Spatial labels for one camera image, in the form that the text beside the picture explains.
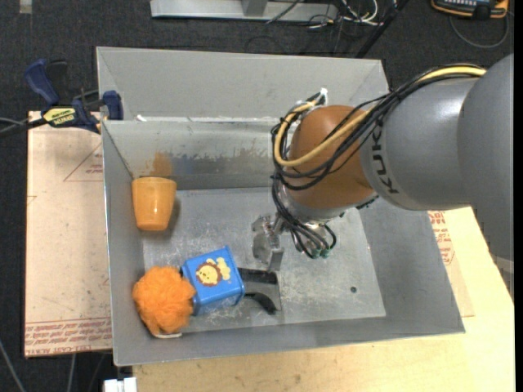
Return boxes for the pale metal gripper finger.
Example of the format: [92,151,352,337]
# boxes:
[250,214,273,235]
[253,233,285,272]

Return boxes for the blue box with lion print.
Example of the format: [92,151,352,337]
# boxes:
[180,245,246,317]

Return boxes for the grey metal bin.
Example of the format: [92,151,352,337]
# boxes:
[96,46,467,368]

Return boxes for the orange fluffy puff ball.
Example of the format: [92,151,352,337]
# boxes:
[131,265,198,339]

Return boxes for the black curved plastic piece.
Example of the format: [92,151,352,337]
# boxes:
[236,267,284,316]

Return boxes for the orange plastic cup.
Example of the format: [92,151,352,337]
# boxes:
[131,176,178,232]

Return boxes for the brown cardboard board red print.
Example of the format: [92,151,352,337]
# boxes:
[24,110,477,359]

